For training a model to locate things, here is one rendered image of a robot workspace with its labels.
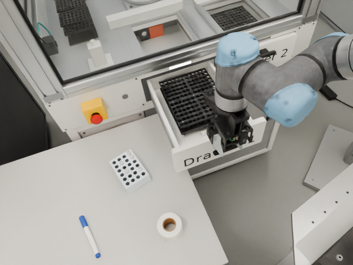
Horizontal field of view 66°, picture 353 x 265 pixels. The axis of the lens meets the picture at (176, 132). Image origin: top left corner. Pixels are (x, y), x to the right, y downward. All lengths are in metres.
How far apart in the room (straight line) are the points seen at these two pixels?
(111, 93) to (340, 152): 1.47
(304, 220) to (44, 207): 0.79
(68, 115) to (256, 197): 1.16
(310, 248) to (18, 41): 0.94
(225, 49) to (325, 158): 1.50
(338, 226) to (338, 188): 0.12
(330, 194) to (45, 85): 0.91
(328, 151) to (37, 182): 1.63
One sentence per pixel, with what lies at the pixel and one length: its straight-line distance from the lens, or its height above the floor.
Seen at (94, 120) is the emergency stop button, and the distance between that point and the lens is 0.95.
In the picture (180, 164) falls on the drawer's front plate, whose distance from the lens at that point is 0.81.
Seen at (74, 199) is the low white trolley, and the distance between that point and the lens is 0.96.
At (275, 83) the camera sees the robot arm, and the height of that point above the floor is 1.24.
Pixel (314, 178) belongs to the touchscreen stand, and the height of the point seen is 0.03.
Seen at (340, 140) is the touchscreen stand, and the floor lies 0.04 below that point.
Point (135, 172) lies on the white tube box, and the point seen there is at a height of 0.79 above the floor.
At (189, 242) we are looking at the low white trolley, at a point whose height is 0.76.
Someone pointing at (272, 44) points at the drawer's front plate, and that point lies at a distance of 1.12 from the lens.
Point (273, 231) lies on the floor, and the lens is 1.67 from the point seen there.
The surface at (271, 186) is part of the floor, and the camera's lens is 1.77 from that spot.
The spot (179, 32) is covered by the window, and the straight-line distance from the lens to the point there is 0.93.
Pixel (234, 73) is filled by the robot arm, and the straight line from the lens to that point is 0.51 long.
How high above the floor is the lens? 1.55
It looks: 53 degrees down
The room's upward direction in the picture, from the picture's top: 9 degrees counter-clockwise
